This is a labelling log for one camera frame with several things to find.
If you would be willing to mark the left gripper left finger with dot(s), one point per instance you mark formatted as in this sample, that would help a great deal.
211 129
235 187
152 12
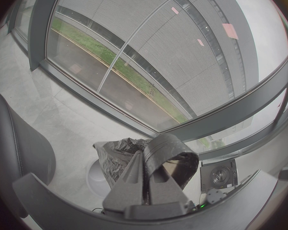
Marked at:
129 183

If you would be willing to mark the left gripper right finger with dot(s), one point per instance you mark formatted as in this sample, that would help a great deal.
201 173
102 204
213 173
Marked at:
165 190

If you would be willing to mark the black plastic bag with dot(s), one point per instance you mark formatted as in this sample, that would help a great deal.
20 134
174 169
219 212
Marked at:
112 162

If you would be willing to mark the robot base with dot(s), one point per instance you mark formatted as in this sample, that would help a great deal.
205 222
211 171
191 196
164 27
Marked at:
216 195

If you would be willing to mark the window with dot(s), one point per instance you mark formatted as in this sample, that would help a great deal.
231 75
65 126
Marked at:
38 32

